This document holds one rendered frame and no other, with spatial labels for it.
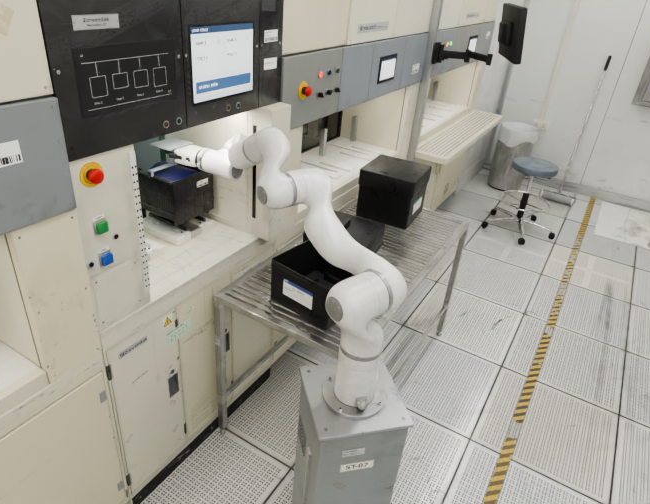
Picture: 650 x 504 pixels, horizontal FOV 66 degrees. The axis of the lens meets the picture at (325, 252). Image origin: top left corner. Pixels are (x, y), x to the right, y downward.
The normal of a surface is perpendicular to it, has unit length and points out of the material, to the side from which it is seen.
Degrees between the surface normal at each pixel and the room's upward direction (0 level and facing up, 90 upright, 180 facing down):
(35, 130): 90
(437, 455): 0
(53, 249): 90
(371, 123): 90
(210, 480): 0
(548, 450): 0
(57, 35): 90
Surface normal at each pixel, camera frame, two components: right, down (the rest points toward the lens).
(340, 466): 0.24, 0.51
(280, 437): 0.08, -0.86
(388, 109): -0.51, 0.39
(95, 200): 0.85, 0.32
